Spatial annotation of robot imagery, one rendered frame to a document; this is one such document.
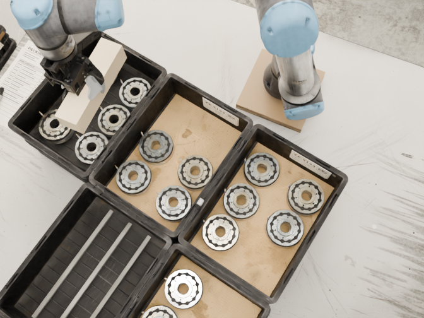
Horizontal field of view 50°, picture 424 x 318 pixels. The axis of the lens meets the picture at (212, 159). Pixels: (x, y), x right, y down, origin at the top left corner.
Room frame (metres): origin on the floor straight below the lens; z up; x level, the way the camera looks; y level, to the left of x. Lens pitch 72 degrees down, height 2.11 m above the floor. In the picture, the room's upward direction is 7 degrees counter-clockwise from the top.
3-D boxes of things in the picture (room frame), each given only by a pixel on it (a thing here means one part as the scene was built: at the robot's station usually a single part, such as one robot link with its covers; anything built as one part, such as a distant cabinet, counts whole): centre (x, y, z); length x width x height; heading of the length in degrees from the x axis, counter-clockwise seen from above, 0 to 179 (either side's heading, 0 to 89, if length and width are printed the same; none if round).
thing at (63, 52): (0.56, 0.29, 1.31); 0.08 x 0.08 x 0.05
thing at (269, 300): (0.24, -0.12, 0.92); 0.40 x 0.30 x 0.02; 140
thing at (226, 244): (0.20, 0.00, 0.86); 0.10 x 0.10 x 0.01
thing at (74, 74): (0.55, 0.30, 1.23); 0.09 x 0.08 x 0.12; 150
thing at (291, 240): (0.19, -0.18, 0.86); 0.10 x 0.10 x 0.01
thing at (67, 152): (0.62, 0.34, 0.87); 0.40 x 0.30 x 0.11; 140
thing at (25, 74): (0.81, 0.62, 0.70); 0.33 x 0.23 x 0.01; 150
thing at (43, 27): (0.56, 0.29, 1.39); 0.09 x 0.08 x 0.11; 92
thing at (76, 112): (0.58, 0.28, 1.08); 0.24 x 0.06 x 0.06; 150
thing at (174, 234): (0.43, 0.11, 0.92); 0.40 x 0.30 x 0.02; 140
